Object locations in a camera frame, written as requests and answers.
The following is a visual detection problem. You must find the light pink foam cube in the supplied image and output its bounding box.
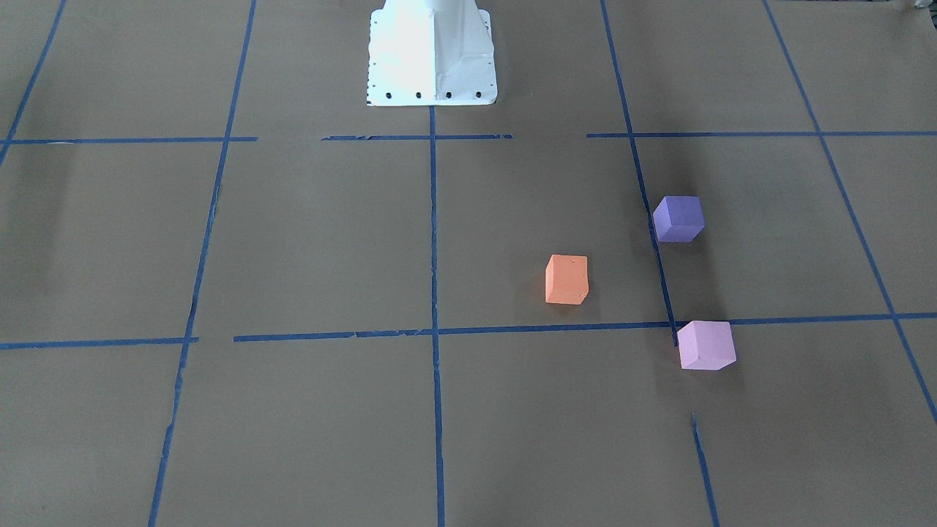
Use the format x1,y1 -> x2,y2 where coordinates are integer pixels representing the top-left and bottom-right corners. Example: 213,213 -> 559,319
677,321 -> 737,371

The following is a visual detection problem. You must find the orange foam cube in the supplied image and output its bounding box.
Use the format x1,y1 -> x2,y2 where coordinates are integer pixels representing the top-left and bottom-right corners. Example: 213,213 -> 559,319
545,254 -> 589,304

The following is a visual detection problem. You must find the dark purple foam cube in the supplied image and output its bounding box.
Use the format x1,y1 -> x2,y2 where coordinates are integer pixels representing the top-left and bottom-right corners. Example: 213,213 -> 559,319
652,195 -> 706,243

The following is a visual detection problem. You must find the far blue tape line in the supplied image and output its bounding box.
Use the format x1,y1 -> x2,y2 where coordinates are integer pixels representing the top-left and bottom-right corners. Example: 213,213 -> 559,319
2,1 -> 67,161

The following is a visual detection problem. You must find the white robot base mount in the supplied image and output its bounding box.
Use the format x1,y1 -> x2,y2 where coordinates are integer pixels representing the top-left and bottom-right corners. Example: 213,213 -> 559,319
366,1 -> 499,107

